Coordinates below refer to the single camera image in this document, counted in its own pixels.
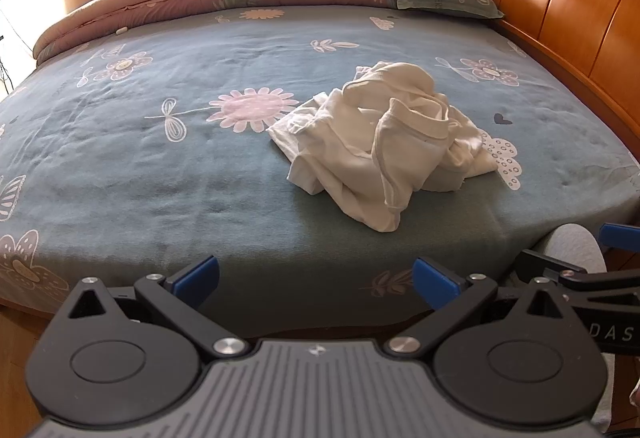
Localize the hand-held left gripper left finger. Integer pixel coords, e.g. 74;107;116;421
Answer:
67;256;249;362

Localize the bed with blue floral sheet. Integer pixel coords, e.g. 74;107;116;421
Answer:
0;1;640;344

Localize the white long-sleeve shirt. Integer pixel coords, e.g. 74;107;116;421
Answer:
266;61;498;234

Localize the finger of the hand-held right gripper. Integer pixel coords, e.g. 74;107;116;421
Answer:
512;249;588;291
599;223;640;252

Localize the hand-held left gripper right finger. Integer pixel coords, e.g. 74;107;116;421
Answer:
383;257;573;362

